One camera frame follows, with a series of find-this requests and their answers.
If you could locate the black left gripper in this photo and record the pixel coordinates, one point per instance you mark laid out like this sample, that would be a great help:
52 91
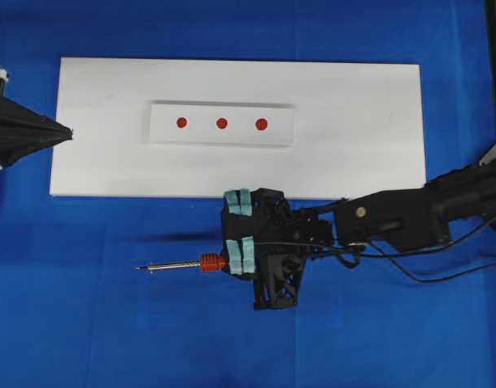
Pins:
14 115

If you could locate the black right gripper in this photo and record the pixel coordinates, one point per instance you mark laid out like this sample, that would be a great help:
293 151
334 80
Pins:
284 240

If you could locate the orange handled soldering iron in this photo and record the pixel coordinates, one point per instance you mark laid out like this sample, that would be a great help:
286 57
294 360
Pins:
209 262

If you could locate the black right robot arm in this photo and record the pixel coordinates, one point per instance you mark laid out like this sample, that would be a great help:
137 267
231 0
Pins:
409 220

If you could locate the white foam board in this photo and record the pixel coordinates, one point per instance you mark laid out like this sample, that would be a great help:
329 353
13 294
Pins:
197 128

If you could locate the blue table cloth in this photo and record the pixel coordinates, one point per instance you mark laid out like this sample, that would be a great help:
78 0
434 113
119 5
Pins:
74 311

